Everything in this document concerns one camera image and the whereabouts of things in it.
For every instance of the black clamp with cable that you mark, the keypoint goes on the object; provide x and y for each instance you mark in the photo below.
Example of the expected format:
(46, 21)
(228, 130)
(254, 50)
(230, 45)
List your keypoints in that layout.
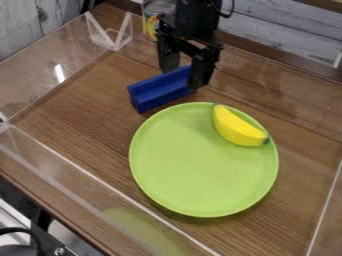
(23, 239)

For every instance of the yellow banana slice toy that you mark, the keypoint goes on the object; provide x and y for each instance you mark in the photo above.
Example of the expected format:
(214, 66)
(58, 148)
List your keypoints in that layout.
(237, 130)

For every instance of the green round plate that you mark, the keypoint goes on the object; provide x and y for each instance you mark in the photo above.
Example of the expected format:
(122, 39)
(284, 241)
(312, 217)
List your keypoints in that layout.
(190, 170)

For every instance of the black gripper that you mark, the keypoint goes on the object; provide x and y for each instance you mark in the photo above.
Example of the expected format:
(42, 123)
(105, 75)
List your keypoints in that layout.
(191, 22)

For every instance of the yellow labelled tin can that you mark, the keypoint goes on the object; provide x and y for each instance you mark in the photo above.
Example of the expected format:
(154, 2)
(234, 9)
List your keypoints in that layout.
(154, 8)

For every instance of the blue block object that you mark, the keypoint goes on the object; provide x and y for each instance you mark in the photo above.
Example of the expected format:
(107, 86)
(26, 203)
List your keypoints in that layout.
(159, 89)

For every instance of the clear acrylic triangle bracket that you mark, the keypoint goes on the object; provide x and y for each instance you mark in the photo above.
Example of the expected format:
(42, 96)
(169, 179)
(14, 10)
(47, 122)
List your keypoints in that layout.
(109, 38)

